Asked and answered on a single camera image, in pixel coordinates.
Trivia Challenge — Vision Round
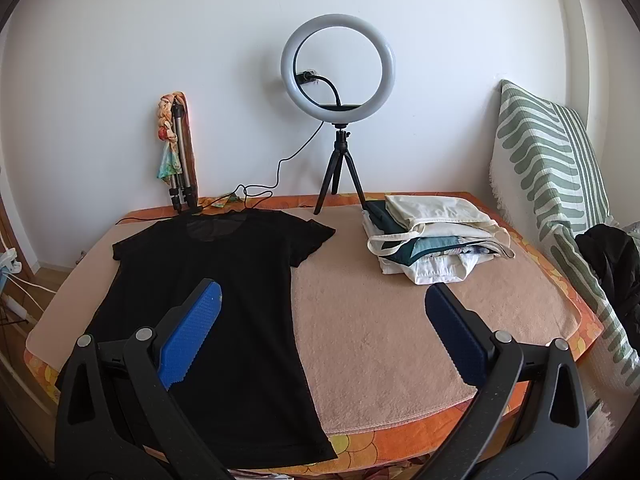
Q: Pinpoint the black t-shirt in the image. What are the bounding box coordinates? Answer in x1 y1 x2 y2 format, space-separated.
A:
54 209 335 479

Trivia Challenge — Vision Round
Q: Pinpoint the stack of folded clothes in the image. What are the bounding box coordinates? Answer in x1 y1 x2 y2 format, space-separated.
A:
362 195 515 285

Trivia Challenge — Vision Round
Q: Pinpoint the peach towel blanket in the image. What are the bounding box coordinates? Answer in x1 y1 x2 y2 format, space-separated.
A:
25 202 584 436

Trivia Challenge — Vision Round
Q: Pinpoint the black garment on cushion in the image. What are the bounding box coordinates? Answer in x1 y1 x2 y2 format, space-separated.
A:
575 224 639 339

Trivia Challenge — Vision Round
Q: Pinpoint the white power strip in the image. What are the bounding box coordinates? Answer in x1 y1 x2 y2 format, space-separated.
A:
0 248 22 274

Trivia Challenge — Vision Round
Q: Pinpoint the folded silver tripod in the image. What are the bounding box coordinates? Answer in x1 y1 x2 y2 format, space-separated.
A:
171 98 201 214

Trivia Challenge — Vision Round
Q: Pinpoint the green white striped cushion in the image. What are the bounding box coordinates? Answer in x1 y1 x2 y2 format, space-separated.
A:
489 80 639 389

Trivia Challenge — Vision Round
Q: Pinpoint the colourful braided scarf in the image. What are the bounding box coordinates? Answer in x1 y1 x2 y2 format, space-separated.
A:
157 92 186 184

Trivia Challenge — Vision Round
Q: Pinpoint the black mini tripod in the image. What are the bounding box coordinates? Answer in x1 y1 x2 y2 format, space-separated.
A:
312 122 372 216

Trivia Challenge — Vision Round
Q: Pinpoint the black power cable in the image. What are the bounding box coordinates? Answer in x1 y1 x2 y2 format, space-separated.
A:
115 120 326 226

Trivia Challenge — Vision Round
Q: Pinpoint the white ring light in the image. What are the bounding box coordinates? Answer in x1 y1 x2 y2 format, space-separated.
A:
280 14 396 124

